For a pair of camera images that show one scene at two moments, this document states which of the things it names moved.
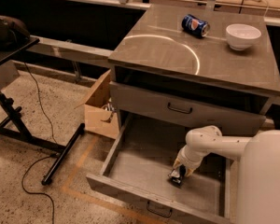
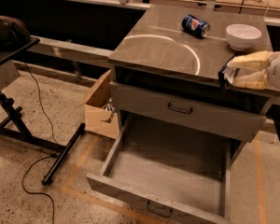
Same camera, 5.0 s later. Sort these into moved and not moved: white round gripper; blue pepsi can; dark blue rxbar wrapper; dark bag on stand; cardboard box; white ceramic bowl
Moved: white round gripper; dark blue rxbar wrapper
Not moved: dark bag on stand; white ceramic bowl; cardboard box; blue pepsi can
